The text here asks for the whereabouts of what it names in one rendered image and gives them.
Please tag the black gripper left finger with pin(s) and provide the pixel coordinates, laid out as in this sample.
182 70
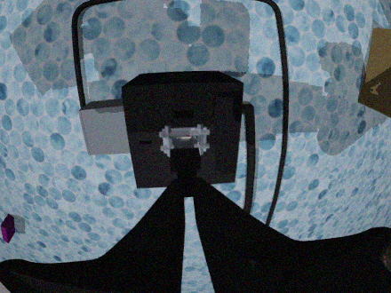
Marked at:
148 259

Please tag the purple rectangular bar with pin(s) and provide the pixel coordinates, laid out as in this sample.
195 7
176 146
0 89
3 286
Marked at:
7 227

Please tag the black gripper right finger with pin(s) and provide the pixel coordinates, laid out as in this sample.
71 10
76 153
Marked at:
246 256

